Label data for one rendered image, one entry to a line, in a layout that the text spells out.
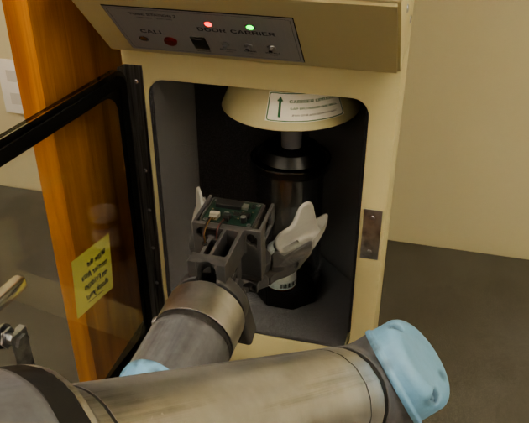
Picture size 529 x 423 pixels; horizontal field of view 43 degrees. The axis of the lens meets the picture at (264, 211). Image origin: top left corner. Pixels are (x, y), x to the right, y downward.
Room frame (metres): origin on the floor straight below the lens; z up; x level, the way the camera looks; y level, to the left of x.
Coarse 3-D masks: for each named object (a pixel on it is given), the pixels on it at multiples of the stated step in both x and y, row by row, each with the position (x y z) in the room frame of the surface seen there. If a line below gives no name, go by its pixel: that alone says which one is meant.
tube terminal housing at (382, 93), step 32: (160, 64) 0.75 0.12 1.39; (192, 64) 0.74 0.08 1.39; (224, 64) 0.73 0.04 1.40; (256, 64) 0.72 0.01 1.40; (288, 64) 0.71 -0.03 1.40; (352, 96) 0.69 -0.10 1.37; (384, 96) 0.68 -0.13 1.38; (384, 128) 0.68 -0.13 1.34; (384, 160) 0.68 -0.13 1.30; (384, 192) 0.68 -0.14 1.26; (160, 224) 0.75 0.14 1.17; (384, 224) 0.68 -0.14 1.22; (160, 256) 0.75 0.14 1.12; (384, 256) 0.74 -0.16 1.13; (352, 320) 0.68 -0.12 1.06; (256, 352) 0.72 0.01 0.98
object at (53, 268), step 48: (48, 144) 0.60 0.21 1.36; (96, 144) 0.67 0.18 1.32; (0, 192) 0.53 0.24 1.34; (48, 192) 0.59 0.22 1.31; (96, 192) 0.66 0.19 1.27; (0, 240) 0.51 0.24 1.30; (48, 240) 0.57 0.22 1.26; (96, 240) 0.65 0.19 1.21; (0, 288) 0.50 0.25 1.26; (48, 288) 0.56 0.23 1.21; (96, 288) 0.63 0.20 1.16; (0, 336) 0.49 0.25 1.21; (48, 336) 0.55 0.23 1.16; (96, 336) 0.62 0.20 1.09
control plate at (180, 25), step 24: (120, 24) 0.68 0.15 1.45; (144, 24) 0.67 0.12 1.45; (168, 24) 0.66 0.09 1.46; (192, 24) 0.65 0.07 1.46; (216, 24) 0.65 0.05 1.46; (240, 24) 0.64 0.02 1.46; (264, 24) 0.63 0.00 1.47; (288, 24) 0.62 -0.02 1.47; (144, 48) 0.71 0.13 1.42; (168, 48) 0.70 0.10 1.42; (192, 48) 0.69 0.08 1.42; (216, 48) 0.68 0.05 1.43; (240, 48) 0.67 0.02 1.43; (264, 48) 0.66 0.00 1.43; (288, 48) 0.65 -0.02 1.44
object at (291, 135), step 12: (288, 132) 0.80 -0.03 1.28; (300, 132) 0.80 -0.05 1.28; (264, 144) 0.81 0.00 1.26; (276, 144) 0.81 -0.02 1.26; (288, 144) 0.80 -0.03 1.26; (300, 144) 0.80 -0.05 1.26; (312, 144) 0.81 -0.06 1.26; (264, 156) 0.79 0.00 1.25; (276, 156) 0.78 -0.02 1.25; (288, 156) 0.78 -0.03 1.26; (300, 156) 0.78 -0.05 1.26; (312, 156) 0.79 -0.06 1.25; (324, 156) 0.80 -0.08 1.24; (276, 168) 0.77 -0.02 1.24; (288, 168) 0.77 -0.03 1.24; (300, 168) 0.77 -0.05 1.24
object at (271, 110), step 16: (224, 96) 0.81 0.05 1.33; (240, 96) 0.76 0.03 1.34; (256, 96) 0.75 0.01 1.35; (272, 96) 0.74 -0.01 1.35; (288, 96) 0.74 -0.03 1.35; (304, 96) 0.74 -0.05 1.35; (320, 96) 0.74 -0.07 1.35; (240, 112) 0.75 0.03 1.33; (256, 112) 0.74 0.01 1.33; (272, 112) 0.73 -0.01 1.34; (288, 112) 0.73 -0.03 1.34; (304, 112) 0.73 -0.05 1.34; (320, 112) 0.73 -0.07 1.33; (336, 112) 0.74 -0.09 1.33; (352, 112) 0.76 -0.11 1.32; (272, 128) 0.72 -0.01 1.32; (288, 128) 0.72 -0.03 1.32; (304, 128) 0.72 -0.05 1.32; (320, 128) 0.73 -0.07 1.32
